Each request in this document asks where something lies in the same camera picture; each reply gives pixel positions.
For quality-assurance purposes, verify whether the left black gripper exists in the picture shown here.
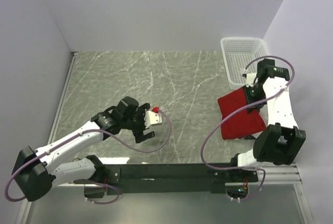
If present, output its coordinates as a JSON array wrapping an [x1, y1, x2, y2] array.
[[122, 104, 155, 142]]

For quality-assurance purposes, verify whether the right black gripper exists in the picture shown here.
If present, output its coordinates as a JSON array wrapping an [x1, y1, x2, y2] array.
[[242, 83, 268, 114]]

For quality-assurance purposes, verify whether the red t-shirt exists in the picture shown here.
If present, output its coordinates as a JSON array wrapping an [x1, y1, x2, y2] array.
[[217, 88, 266, 140]]

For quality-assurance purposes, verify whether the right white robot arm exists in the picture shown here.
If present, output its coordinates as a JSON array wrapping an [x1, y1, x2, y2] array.
[[225, 55, 306, 182]]

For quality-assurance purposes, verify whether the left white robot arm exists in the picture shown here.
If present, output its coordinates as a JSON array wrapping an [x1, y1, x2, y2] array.
[[10, 96, 162, 202]]

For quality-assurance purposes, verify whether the white printed folded t-shirt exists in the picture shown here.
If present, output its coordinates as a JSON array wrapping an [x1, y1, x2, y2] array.
[[234, 109, 268, 140]]

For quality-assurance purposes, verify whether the white perforated plastic basket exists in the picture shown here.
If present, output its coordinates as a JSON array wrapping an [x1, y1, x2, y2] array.
[[221, 37, 269, 90]]

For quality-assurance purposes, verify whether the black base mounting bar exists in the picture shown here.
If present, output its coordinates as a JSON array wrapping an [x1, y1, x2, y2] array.
[[72, 163, 261, 201]]

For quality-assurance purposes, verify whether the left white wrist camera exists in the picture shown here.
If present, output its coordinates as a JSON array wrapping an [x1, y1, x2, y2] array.
[[144, 107, 162, 129]]

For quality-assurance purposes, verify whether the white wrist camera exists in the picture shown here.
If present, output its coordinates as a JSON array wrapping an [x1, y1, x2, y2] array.
[[242, 72, 257, 88], [144, 107, 162, 129]]

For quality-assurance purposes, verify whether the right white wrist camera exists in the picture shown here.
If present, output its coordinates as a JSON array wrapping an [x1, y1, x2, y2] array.
[[242, 72, 257, 88]]

